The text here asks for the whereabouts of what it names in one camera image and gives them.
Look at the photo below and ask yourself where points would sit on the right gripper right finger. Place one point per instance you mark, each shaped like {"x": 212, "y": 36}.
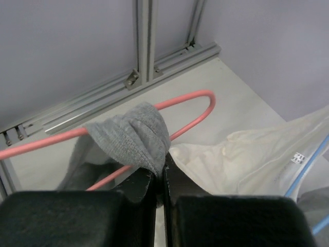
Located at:
{"x": 193, "y": 217}

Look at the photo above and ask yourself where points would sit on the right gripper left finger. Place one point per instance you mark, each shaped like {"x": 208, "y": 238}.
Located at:
{"x": 122, "y": 216}

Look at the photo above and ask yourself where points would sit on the white tank top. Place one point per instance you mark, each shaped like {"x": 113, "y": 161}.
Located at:
{"x": 270, "y": 161}

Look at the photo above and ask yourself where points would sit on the blue wire hanger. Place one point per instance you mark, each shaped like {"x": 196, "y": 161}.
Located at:
{"x": 308, "y": 180}

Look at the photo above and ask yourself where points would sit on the dark grey tank top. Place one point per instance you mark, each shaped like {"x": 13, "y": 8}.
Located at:
{"x": 314, "y": 205}

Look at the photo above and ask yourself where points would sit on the aluminium frame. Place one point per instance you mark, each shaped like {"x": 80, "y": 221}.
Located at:
{"x": 64, "y": 62}

